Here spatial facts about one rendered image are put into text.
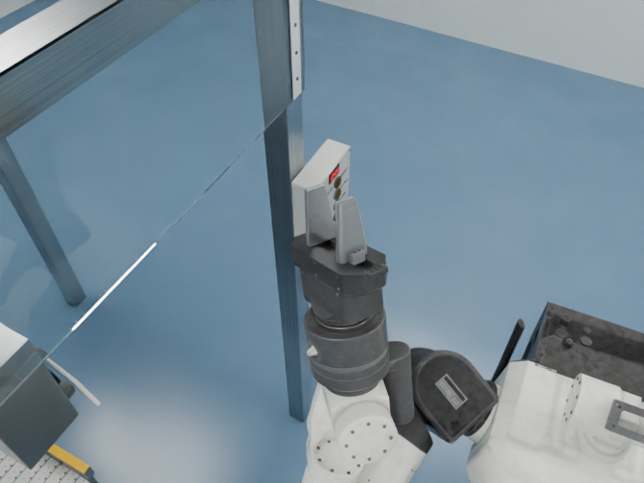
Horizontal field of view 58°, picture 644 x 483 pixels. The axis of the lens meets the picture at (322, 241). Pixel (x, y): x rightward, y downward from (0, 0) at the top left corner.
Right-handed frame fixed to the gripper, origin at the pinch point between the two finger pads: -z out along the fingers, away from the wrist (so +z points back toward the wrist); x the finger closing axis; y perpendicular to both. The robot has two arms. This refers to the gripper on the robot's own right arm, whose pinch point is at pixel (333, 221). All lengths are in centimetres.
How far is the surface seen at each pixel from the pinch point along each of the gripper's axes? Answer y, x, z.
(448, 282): -130, -117, 108
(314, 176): -33, -57, 18
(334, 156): -41, -60, 16
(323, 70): -179, -271, 37
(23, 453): 35, -38, 37
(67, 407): 27, -41, 35
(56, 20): 15.2, -25.1, -20.9
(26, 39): 18.8, -23.2, -19.6
